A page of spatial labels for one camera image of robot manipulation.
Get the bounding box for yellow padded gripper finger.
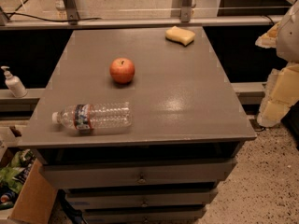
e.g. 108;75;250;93
255;22;279;49
257;63;299;127

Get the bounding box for red apple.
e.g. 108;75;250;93
109;58;135;84

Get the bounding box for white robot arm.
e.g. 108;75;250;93
255;0;299;127

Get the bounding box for yellow sponge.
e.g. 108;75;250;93
165;26;195;46

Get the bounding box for top grey drawer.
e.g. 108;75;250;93
40;158;236;189

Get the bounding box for grey drawer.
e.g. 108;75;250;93
83;205;206;224
66;189;218;210
40;158;236;189

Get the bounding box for middle grey drawer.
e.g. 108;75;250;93
66;189;218;210

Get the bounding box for grey drawer cabinet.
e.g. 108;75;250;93
18;26;258;224

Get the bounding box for clear plastic water bottle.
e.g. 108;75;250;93
51;102;132;132

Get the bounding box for bottom grey drawer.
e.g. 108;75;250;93
83;205;206;224

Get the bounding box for white pump dispenser bottle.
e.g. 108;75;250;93
1;66;27;98

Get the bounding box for cardboard box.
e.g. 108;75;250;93
0;156;57;224

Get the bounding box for snack bags in box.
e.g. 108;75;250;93
0;149;36;210

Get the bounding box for black cable on rail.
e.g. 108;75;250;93
6;0;103;23

